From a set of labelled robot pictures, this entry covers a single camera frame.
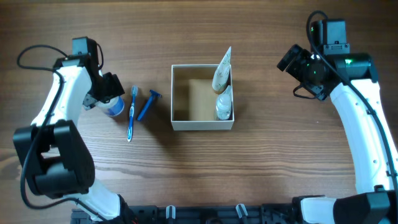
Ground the cotton swab tub blue label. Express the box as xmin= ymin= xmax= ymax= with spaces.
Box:
xmin=95 ymin=96 xmax=125 ymax=117

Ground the blue white Colgate toothbrush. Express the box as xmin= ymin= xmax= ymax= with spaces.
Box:
xmin=127 ymin=85 xmax=138 ymax=142

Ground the blue disposable razor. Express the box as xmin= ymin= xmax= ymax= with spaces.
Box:
xmin=137 ymin=90 xmax=162 ymax=121

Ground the white patterned cream tube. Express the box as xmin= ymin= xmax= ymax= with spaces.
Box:
xmin=212 ymin=47 xmax=231 ymax=94

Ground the clear small bottle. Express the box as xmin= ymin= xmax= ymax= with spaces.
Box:
xmin=215 ymin=85 xmax=232 ymax=121

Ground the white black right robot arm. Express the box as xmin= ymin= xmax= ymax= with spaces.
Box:
xmin=278 ymin=17 xmax=397 ymax=223

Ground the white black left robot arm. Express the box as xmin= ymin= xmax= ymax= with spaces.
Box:
xmin=13 ymin=37 xmax=135 ymax=223

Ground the white square open box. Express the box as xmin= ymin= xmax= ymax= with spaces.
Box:
xmin=170 ymin=64 xmax=234 ymax=131

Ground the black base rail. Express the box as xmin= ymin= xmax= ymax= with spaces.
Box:
xmin=70 ymin=203 xmax=299 ymax=224

